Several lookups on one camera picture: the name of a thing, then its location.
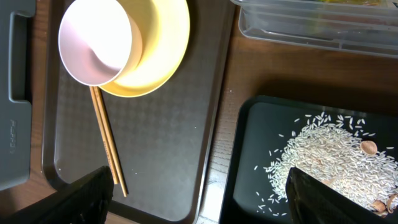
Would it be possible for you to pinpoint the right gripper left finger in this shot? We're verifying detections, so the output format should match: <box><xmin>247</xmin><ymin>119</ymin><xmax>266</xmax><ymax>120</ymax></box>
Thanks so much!
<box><xmin>1</xmin><ymin>166</ymin><xmax>114</xmax><ymax>224</ymax></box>

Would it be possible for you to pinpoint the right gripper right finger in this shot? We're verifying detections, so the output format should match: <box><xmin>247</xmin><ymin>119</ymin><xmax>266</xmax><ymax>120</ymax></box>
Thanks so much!
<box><xmin>285</xmin><ymin>167</ymin><xmax>397</xmax><ymax>224</ymax></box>

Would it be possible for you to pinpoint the pile of rice waste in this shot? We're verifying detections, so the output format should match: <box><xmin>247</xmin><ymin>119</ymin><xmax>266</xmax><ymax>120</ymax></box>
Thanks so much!
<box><xmin>262</xmin><ymin>112</ymin><xmax>397</xmax><ymax>217</ymax></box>

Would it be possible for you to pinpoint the yellow plate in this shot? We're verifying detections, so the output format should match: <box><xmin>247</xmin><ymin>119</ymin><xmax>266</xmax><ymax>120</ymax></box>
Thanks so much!
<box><xmin>100</xmin><ymin>0</ymin><xmax>190</xmax><ymax>98</ymax></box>

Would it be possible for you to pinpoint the black waste tray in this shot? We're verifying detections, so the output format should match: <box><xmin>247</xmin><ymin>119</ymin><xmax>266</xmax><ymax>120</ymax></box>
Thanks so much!
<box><xmin>219</xmin><ymin>96</ymin><xmax>397</xmax><ymax>224</ymax></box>

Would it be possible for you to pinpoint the wooden chopstick left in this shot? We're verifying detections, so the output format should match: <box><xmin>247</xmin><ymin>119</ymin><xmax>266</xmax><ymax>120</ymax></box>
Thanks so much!
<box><xmin>90</xmin><ymin>86</ymin><xmax>119</xmax><ymax>185</ymax></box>

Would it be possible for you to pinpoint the wooden chopstick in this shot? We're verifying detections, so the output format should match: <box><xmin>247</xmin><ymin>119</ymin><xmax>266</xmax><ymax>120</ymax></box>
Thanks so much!
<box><xmin>94</xmin><ymin>86</ymin><xmax>127</xmax><ymax>197</ymax></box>
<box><xmin>90</xmin><ymin>86</ymin><xmax>119</xmax><ymax>185</ymax></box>

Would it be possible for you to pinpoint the grey plastic dish rack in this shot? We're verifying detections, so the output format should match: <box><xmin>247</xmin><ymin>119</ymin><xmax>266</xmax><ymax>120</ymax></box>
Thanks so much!
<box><xmin>1</xmin><ymin>0</ymin><xmax>36</xmax><ymax>190</ymax></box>

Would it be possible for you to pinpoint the wooden chopstick right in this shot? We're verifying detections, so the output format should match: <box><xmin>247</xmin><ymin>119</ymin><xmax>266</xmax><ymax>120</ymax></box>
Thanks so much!
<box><xmin>94</xmin><ymin>86</ymin><xmax>127</xmax><ymax>197</ymax></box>

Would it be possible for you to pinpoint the clear plastic bin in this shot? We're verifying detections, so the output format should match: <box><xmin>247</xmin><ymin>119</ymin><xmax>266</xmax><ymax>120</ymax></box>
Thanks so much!
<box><xmin>232</xmin><ymin>0</ymin><xmax>397</xmax><ymax>58</ymax></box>

